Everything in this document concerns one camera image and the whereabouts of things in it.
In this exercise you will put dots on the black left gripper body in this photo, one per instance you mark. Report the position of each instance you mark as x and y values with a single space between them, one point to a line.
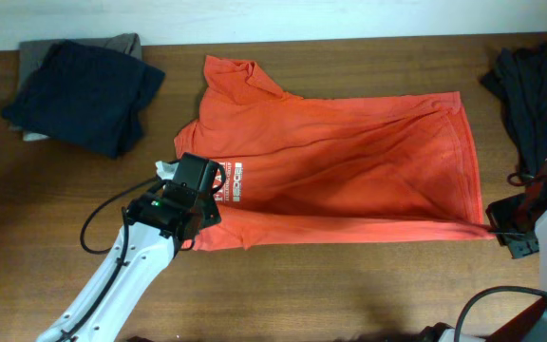
209 206

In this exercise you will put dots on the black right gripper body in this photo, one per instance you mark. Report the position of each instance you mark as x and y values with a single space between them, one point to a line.
512 225

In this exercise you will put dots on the red soccer t-shirt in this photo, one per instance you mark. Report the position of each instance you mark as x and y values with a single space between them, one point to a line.
358 170

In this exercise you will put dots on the navy garment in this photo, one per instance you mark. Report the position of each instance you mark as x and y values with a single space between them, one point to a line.
88 96

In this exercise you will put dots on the grey garment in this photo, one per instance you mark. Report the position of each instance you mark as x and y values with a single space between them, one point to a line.
33 53

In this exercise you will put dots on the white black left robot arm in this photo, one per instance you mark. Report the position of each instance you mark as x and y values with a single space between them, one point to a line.
153 232

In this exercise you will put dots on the black crumpled garment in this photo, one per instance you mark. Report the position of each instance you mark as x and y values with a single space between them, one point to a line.
519 79

